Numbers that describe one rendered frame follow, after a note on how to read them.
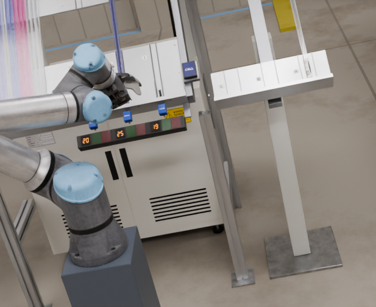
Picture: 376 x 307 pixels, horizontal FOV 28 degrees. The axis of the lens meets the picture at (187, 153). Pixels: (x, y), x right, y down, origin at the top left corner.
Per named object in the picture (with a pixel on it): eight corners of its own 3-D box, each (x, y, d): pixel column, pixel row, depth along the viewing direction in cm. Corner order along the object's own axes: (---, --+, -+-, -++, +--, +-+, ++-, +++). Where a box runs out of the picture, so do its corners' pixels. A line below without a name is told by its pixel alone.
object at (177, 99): (189, 103, 238) (186, 95, 231) (-12, 144, 245) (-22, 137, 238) (189, 100, 238) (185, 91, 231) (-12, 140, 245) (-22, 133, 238)
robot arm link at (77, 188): (78, 236, 185) (62, 188, 179) (56, 218, 196) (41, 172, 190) (120, 214, 190) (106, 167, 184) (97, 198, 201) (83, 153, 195)
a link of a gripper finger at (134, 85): (147, 98, 223) (125, 98, 216) (138, 82, 225) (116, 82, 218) (153, 92, 221) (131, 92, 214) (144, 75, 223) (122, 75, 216)
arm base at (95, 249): (125, 261, 189) (114, 228, 185) (66, 271, 191) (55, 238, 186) (131, 229, 202) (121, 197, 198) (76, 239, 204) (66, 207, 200)
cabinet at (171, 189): (234, 236, 291) (199, 87, 264) (58, 268, 298) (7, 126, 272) (228, 159, 349) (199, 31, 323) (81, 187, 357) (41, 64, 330)
